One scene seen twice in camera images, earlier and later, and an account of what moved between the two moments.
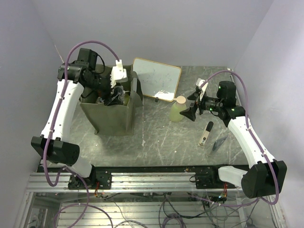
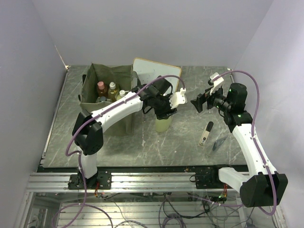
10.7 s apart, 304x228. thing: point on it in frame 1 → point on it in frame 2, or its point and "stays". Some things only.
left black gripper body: [105, 87] → [162, 107]
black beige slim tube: [209, 126] stays
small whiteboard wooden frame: [158, 80] stays
